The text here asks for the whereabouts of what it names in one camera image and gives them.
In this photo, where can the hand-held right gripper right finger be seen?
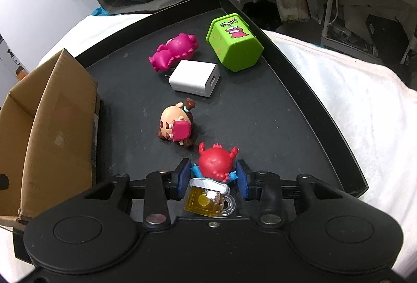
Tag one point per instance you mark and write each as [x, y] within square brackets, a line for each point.
[242, 180]

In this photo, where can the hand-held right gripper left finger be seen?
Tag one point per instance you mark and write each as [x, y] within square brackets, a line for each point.
[184, 179]

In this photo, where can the red crab figure with mug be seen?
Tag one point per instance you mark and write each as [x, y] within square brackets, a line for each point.
[215, 162]

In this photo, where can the pink-haired doll figure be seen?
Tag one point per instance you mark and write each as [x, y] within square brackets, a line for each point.
[176, 126]

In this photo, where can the black tray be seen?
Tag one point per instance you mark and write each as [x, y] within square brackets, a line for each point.
[267, 126]

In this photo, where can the white charger block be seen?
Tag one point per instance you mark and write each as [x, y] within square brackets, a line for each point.
[192, 78]

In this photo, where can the magenta dinosaur figure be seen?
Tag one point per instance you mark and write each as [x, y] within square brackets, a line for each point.
[177, 48]

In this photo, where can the green hexagonal box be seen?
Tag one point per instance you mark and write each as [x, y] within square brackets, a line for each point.
[234, 42]

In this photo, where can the cardboard box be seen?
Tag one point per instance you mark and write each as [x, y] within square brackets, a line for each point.
[49, 126]

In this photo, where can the black bag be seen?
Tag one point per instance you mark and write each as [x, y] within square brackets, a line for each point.
[262, 14]

